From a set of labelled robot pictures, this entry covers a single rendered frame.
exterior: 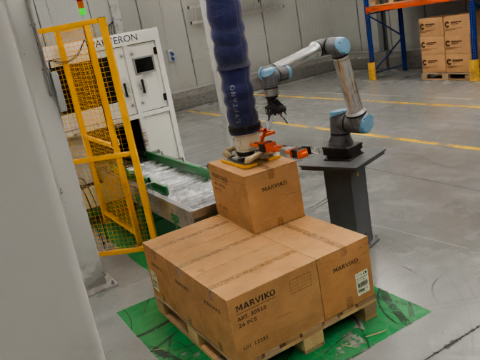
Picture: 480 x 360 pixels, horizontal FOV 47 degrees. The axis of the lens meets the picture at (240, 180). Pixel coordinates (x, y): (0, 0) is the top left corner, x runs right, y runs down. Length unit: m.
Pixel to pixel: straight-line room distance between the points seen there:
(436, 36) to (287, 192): 8.52
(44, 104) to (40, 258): 3.95
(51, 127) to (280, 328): 2.33
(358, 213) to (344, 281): 1.11
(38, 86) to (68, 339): 3.94
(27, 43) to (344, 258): 2.70
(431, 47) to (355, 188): 7.90
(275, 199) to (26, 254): 3.25
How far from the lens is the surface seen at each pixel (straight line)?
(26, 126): 0.45
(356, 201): 4.35
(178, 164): 5.60
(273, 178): 3.63
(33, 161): 0.46
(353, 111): 4.08
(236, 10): 3.67
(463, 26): 11.46
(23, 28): 4.39
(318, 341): 3.40
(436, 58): 11.95
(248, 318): 3.03
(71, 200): 4.54
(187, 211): 4.21
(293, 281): 3.12
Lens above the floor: 1.92
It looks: 16 degrees down
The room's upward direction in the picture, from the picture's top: 10 degrees counter-clockwise
